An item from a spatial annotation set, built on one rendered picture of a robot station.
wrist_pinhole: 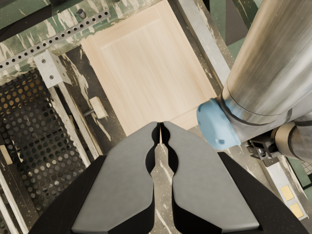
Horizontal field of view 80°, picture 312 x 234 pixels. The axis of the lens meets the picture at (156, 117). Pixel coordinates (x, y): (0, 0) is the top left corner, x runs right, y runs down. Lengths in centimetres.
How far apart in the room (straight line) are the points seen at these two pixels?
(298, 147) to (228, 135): 17
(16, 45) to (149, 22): 50
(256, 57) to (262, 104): 5
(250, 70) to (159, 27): 64
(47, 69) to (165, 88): 43
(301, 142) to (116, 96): 57
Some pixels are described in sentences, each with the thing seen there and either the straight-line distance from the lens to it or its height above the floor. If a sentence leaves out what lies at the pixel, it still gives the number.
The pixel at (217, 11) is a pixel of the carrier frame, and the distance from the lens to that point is 114.
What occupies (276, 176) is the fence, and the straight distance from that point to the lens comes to 83.
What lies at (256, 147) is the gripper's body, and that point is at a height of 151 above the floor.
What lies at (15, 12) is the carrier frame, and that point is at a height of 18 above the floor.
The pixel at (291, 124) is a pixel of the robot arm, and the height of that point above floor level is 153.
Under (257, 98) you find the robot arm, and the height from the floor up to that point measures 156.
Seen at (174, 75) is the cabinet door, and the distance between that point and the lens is 74.
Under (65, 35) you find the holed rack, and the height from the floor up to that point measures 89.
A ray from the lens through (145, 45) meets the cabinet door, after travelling 77.
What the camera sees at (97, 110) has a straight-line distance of 73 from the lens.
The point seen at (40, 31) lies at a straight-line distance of 88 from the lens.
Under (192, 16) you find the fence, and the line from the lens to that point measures 80.
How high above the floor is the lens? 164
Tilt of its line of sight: 38 degrees down
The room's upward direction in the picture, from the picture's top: 153 degrees clockwise
